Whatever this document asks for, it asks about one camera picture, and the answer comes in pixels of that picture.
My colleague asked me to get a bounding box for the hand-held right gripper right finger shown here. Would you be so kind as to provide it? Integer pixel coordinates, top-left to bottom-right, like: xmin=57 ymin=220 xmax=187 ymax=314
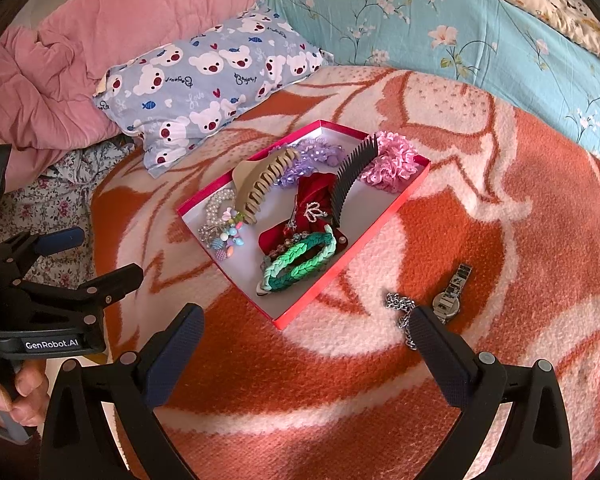
xmin=409 ymin=306 xmax=573 ymax=480

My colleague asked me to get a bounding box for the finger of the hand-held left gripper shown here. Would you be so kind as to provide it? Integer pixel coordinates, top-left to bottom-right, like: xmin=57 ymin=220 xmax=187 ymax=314
xmin=0 ymin=226 xmax=87 ymax=282
xmin=81 ymin=262 xmax=145 ymax=307

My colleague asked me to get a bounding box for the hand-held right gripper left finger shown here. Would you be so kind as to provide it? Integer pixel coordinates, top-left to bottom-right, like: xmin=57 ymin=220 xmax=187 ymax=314
xmin=39 ymin=303 xmax=205 ymax=480

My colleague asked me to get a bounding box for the silver chain necklace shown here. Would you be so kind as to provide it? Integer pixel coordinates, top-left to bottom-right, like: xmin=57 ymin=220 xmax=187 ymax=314
xmin=384 ymin=291 xmax=422 ymax=351

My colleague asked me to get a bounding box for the colourful bead charm bracelet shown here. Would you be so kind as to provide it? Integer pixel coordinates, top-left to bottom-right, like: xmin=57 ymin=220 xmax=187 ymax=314
xmin=197 ymin=212 xmax=249 ymax=262

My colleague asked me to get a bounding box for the white pearl bracelet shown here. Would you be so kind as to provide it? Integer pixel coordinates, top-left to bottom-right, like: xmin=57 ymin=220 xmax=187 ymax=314
xmin=202 ymin=187 xmax=242 ymax=231

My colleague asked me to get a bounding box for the green braided bracelet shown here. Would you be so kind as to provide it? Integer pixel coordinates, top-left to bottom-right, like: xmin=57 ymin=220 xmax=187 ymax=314
xmin=259 ymin=227 xmax=339 ymax=295

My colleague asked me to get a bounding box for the dark beaded bracelet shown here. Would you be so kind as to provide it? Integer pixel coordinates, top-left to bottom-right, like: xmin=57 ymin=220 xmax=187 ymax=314
xmin=262 ymin=230 xmax=326 ymax=267

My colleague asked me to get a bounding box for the red cardboard box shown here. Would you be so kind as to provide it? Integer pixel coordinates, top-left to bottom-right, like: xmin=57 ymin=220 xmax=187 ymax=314
xmin=176 ymin=119 xmax=432 ymax=331

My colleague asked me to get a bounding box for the beige hair claw clip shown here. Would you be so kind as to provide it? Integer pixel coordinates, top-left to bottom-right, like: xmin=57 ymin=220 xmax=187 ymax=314
xmin=230 ymin=147 xmax=301 ymax=228

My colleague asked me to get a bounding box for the pink flower hair comb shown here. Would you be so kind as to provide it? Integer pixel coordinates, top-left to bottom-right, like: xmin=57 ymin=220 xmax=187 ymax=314
xmin=327 ymin=131 xmax=421 ymax=231

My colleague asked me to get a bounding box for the red velvet hair bow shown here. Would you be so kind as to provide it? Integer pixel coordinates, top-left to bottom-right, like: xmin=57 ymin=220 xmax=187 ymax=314
xmin=257 ymin=170 xmax=351 ymax=253

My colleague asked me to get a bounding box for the purple ruffled scrunchie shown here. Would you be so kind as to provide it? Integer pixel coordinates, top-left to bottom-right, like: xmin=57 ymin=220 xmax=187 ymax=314
xmin=279 ymin=136 xmax=343 ymax=188

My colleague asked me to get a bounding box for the person's left hand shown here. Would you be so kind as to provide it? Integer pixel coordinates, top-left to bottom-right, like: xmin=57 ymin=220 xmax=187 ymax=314
xmin=0 ymin=360 xmax=51 ymax=429

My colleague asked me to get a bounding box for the floral print cloth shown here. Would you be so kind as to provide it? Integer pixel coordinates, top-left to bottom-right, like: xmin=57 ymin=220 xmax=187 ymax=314
xmin=0 ymin=140 xmax=137 ymax=292

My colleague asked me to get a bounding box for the silver wristwatch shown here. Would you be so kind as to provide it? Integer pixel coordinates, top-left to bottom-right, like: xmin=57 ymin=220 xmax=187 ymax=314
xmin=432 ymin=262 xmax=475 ymax=325

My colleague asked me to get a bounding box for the orange and white blanket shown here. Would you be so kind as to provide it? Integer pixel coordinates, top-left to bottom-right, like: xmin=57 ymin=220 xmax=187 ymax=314
xmin=87 ymin=65 xmax=600 ymax=480

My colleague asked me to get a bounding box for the pink quilt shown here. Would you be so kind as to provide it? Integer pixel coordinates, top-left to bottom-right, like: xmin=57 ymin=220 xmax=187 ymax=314
xmin=0 ymin=0 xmax=301 ymax=192

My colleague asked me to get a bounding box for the bear print pillow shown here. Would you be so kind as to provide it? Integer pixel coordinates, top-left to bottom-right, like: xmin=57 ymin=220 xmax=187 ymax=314
xmin=92 ymin=10 xmax=329 ymax=179

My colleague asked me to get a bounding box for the blue floral bed sheet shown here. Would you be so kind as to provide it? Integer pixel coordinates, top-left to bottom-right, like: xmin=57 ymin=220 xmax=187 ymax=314
xmin=265 ymin=0 xmax=600 ymax=177

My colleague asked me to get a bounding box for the cream animal print pillow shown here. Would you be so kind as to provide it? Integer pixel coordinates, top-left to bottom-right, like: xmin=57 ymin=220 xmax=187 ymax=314
xmin=490 ymin=0 xmax=600 ymax=76

